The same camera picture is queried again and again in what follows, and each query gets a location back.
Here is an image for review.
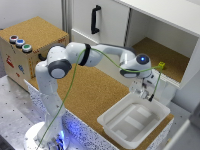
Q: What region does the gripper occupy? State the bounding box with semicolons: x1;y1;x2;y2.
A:
129;76;155;99

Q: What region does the yellow block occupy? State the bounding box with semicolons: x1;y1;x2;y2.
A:
157;61;167;70

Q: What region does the white cabinet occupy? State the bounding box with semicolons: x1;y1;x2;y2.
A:
68;0;200;105

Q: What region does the white plastic box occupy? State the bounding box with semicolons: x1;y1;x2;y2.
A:
96;92;171;150

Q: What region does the white sliding door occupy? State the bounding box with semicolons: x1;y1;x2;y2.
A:
70;0;131;47

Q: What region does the green button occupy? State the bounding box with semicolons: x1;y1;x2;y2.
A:
21;43;33;54

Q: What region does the wooden drawer box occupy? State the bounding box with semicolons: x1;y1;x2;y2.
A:
0;16;71;92

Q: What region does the blue button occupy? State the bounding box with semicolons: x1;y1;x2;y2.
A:
15;38;26;48

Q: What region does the red button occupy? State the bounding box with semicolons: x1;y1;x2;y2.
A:
8;34;19;45

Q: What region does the green cable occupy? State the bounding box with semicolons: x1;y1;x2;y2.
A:
34;48;164;150

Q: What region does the black door handle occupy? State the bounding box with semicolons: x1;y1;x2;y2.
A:
90;4;102;35

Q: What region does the black drawer handle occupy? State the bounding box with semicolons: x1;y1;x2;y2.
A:
37;52;48;62

